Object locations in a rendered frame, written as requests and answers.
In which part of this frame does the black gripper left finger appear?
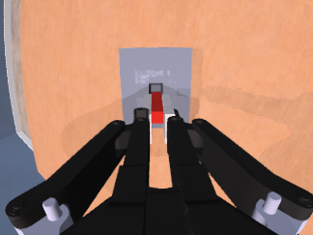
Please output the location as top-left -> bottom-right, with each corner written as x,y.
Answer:
5,94 -> 152,235

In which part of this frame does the dark red bar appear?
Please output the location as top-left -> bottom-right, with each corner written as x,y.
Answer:
152,92 -> 163,124

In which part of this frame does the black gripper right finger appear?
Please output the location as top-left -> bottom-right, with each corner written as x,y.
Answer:
162,94 -> 313,235

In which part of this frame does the grey square panel with hole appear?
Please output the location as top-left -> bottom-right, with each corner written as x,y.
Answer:
119,47 -> 192,125

